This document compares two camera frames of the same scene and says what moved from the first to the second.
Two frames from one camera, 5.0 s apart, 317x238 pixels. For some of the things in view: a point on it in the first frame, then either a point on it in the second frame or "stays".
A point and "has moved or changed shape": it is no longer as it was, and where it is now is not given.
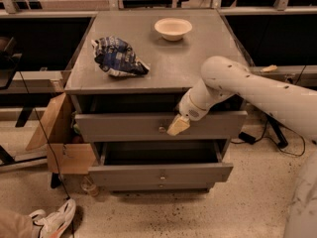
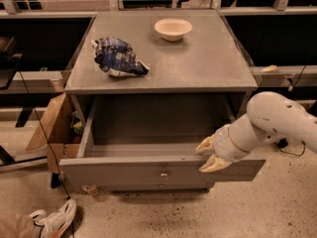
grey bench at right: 298,74 stays
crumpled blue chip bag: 116,57 stays
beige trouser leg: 15,225 stays
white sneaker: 52,224 stays
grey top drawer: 154,128 has moved or changed shape
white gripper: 188,110 to 223,145
